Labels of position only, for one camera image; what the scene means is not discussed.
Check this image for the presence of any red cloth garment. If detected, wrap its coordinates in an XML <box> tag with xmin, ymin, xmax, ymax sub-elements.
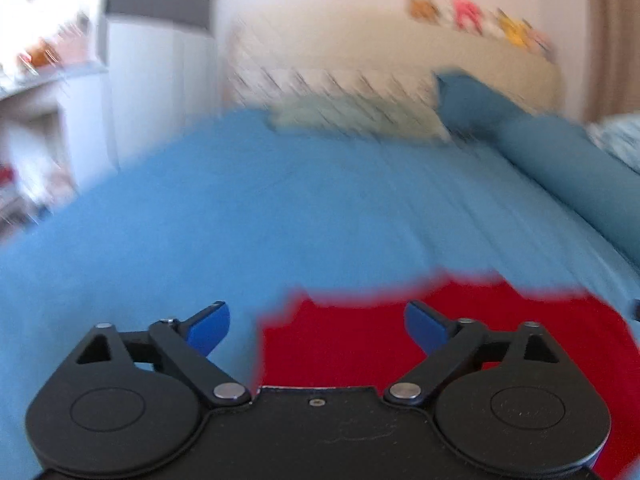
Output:
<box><xmin>258</xmin><ymin>275</ymin><xmax>639</xmax><ymax>479</ymax></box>

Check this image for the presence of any blue bed sheet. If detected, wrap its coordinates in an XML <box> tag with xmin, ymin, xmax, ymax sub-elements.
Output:
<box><xmin>1</xmin><ymin>110</ymin><xmax>639</xmax><ymax>479</ymax></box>

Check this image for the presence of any blue duvet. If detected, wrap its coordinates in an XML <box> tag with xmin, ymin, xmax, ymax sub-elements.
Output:
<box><xmin>494</xmin><ymin>115</ymin><xmax>639</xmax><ymax>264</ymax></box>

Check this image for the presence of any white shelf unit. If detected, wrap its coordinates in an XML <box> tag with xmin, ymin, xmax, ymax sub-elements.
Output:
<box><xmin>1</xmin><ymin>64</ymin><xmax>117</xmax><ymax>240</ymax></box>

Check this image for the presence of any light blue blanket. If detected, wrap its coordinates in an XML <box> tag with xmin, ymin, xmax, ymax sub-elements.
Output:
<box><xmin>587</xmin><ymin>112</ymin><xmax>640</xmax><ymax>172</ymax></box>

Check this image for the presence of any dark teal pillow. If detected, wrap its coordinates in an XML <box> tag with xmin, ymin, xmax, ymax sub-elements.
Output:
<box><xmin>434</xmin><ymin>70</ymin><xmax>527</xmax><ymax>141</ymax></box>

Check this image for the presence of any green pillow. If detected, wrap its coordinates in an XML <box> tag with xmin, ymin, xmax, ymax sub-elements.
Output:
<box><xmin>268</xmin><ymin>94</ymin><xmax>451</xmax><ymax>143</ymax></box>

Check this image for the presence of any brown bear on shelf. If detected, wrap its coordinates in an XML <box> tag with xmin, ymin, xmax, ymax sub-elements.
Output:
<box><xmin>17</xmin><ymin>40</ymin><xmax>61</xmax><ymax>70</ymax></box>

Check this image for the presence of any light pink plush toy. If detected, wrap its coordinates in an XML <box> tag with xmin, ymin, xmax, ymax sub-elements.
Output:
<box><xmin>527</xmin><ymin>28</ymin><xmax>554</xmax><ymax>62</ymax></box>

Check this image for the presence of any yellow plush toy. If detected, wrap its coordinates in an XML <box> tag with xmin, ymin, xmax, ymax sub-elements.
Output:
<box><xmin>497</xmin><ymin>9</ymin><xmax>532</xmax><ymax>51</ymax></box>

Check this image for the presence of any beige quilted headboard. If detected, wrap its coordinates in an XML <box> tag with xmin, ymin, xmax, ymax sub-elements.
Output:
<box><xmin>222</xmin><ymin>8</ymin><xmax>564</xmax><ymax>112</ymax></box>

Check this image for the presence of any white grey wardrobe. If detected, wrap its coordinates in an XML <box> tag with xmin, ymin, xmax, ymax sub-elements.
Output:
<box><xmin>102</xmin><ymin>0</ymin><xmax>217</xmax><ymax>168</ymax></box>

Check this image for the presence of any brown plush toy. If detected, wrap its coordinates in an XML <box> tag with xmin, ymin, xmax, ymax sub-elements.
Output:
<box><xmin>407</xmin><ymin>0</ymin><xmax>442</xmax><ymax>24</ymax></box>

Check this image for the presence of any beige curtain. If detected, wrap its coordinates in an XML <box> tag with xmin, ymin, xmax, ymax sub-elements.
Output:
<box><xmin>585</xmin><ymin>0</ymin><xmax>639</xmax><ymax>122</ymax></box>

